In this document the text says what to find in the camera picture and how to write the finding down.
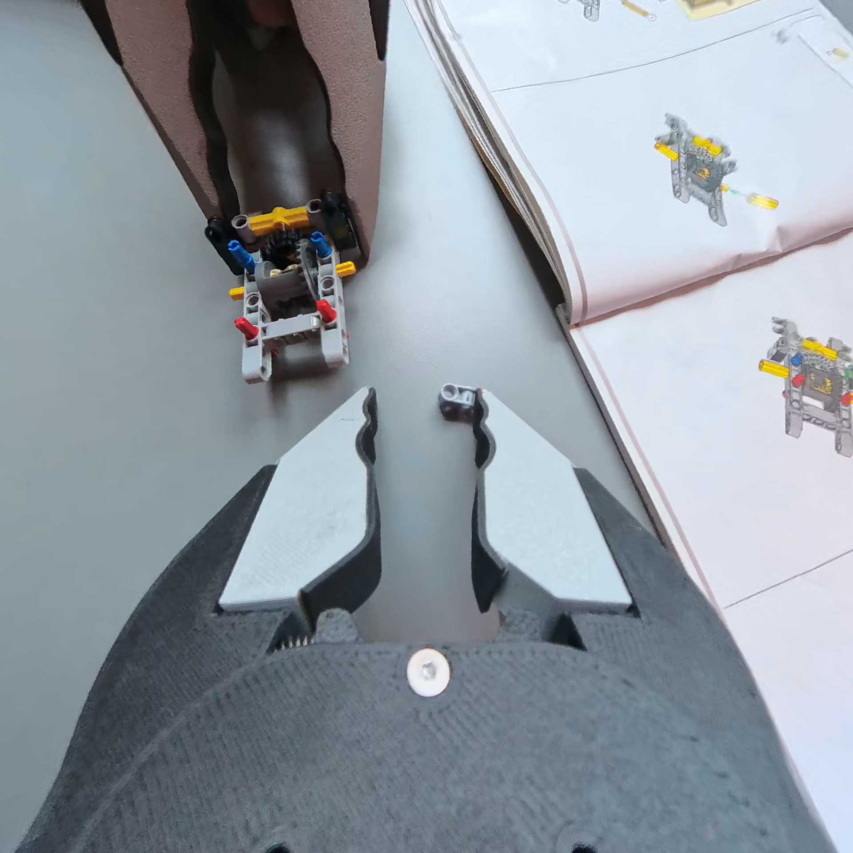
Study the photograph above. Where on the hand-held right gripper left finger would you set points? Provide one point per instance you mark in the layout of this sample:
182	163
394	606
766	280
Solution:
306	520

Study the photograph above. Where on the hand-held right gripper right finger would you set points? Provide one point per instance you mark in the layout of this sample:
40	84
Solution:
546	526

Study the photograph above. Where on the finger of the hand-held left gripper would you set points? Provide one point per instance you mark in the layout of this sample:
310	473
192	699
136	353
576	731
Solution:
353	86
160	60

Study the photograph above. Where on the grey lego gear assembly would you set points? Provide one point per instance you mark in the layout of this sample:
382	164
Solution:
280	216

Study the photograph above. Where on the small grey lego connector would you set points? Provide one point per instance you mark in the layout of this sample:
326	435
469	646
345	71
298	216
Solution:
456	400

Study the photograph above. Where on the open lego instruction booklet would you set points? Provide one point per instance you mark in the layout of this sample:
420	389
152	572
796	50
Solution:
666	253

